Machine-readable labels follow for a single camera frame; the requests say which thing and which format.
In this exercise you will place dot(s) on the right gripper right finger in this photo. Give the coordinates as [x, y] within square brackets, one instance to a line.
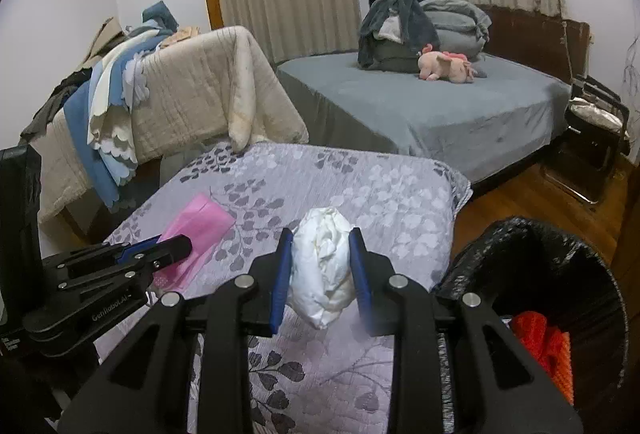
[455, 361]

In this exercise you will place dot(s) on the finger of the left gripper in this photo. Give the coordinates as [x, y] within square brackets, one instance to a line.
[157, 252]

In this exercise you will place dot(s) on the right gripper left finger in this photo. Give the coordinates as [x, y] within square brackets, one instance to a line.
[143, 386]

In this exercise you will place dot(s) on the pink face mask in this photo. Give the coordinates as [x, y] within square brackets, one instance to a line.
[205, 223]

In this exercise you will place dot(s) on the orange spiky foam mat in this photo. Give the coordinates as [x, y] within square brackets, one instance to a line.
[549, 346]

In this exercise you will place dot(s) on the white paper ball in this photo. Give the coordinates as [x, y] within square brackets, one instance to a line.
[321, 284]

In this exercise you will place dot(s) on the black trash bag bin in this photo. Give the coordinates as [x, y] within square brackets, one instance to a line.
[519, 264]

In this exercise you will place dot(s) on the blue white scalloped blanket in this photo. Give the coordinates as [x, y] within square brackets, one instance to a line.
[99, 113]

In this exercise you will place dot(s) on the grey floral quilted mattress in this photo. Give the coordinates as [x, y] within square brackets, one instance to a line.
[321, 373]

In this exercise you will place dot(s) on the beige quilted blanket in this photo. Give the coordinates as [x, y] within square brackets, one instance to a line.
[219, 83]

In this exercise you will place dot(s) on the dark grey clothes pile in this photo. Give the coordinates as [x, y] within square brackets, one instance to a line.
[44, 116]

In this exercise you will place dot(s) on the tan cloth on blanket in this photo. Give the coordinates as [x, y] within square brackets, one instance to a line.
[183, 34]

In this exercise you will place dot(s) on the black folding chair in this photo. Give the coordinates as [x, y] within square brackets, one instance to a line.
[582, 159]

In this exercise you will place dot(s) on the bed with grey-blue sheet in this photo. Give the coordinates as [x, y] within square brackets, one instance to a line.
[480, 128]

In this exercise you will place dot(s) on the dark teal fleece blanket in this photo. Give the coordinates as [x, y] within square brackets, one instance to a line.
[402, 22]

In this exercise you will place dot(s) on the pink plush pig toy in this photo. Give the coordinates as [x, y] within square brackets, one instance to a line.
[435, 65]

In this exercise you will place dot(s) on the dark wooden headboard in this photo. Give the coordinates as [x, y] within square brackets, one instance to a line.
[549, 44]

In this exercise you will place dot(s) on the folded grey duvet pile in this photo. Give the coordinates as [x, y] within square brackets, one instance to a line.
[462, 27]

